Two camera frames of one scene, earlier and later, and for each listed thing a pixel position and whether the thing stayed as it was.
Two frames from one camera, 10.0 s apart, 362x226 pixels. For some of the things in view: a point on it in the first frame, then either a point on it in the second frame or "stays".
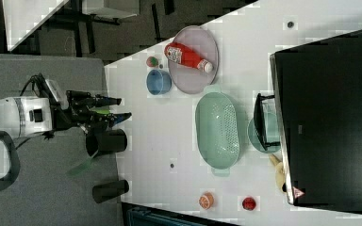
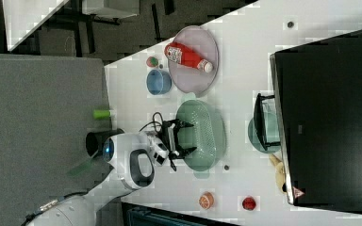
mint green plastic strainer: x=217 y=124 -> x=207 y=135
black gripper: x=75 y=110 -> x=170 y=137
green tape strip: x=81 y=167 stays
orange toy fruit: x=205 y=201 stays
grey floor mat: x=44 y=194 stays
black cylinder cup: x=107 y=141 stays
